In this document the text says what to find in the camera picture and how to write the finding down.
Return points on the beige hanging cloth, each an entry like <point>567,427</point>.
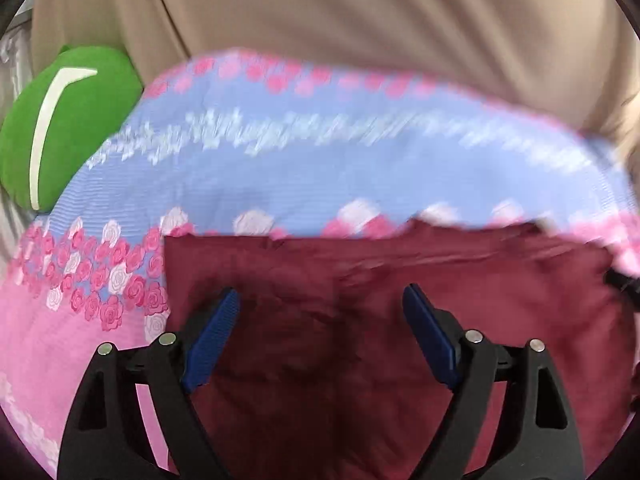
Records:
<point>350,10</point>

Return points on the maroon puffer jacket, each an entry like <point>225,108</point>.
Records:
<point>325,300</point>

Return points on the silver satin curtain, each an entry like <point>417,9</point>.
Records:
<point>12,70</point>

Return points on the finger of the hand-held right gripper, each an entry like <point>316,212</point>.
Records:
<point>627,287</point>

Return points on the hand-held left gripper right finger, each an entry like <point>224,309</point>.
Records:
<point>430,340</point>

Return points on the pink floral bedsheet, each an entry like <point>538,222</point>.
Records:
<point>300,170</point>

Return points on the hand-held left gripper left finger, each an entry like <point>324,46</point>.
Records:
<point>210,345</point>

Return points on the green plush pillow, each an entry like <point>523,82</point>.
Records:
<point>90,120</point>

